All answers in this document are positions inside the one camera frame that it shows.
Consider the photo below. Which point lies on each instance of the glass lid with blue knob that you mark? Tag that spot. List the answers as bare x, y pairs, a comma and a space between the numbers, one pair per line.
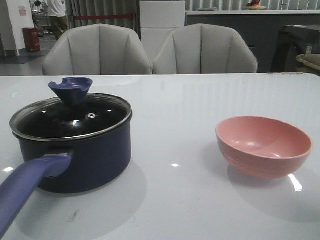
73, 114

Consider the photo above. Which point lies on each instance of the pink bowl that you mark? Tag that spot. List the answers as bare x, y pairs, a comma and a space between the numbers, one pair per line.
262, 147

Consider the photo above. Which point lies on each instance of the right beige upholstered chair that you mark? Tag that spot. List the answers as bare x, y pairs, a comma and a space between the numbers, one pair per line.
204, 49

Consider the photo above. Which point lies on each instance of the beige upholstered chair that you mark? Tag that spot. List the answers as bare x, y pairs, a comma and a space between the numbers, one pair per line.
204, 49
98, 49

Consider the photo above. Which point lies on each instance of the dark blue saucepan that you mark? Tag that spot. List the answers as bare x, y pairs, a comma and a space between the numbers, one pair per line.
65, 167

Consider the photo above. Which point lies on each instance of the left beige upholstered chair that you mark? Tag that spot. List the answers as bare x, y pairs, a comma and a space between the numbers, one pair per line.
98, 49

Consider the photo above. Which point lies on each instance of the white cabinet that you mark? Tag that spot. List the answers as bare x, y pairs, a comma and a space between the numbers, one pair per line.
157, 19

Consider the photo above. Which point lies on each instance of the red barrier tape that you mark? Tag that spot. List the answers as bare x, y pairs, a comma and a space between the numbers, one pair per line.
104, 17

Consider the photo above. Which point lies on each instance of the dark grey counter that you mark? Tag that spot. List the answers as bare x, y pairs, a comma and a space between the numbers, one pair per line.
259, 28

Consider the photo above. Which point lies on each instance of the grey curtain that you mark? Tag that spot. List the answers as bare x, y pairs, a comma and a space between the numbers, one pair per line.
105, 8

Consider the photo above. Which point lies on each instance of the fruit plate on counter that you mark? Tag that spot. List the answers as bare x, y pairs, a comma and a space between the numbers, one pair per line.
254, 5

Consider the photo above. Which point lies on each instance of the red trash bin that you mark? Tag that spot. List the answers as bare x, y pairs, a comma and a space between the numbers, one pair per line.
31, 39

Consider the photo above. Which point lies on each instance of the person in white shirt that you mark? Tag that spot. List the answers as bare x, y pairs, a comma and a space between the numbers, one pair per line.
58, 18

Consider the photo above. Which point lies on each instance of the dark glossy side table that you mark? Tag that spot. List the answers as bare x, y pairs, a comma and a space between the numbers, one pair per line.
292, 41

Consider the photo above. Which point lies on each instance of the beige cushion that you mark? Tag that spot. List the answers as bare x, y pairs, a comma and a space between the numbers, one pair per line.
308, 63

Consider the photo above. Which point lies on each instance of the paper notice on pillar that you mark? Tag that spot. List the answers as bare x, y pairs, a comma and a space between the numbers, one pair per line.
22, 11

